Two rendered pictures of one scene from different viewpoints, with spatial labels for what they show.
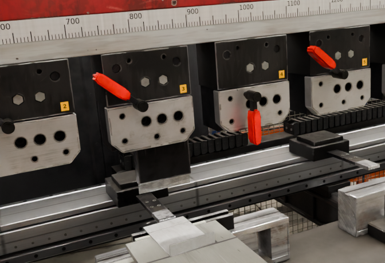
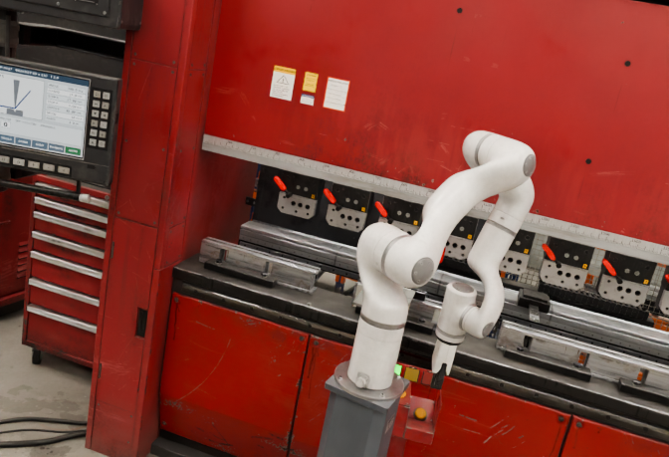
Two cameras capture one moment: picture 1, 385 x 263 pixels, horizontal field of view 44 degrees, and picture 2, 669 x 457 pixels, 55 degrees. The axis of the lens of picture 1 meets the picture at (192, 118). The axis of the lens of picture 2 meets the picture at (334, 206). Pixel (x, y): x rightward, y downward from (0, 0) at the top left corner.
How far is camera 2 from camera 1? 1.68 m
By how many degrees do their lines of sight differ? 35
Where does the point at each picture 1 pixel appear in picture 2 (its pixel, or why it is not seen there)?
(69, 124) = (361, 217)
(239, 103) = not seen: hidden behind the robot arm
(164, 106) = (403, 226)
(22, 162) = (340, 223)
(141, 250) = not seen: hidden behind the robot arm
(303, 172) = (516, 312)
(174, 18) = (421, 191)
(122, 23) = (397, 185)
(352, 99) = (511, 268)
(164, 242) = not seen: hidden behind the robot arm
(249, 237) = (429, 310)
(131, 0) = (404, 177)
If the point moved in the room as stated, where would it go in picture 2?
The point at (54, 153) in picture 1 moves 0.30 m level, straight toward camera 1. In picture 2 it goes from (352, 225) to (322, 243)
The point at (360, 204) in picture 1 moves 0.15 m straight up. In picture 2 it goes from (505, 331) to (515, 294)
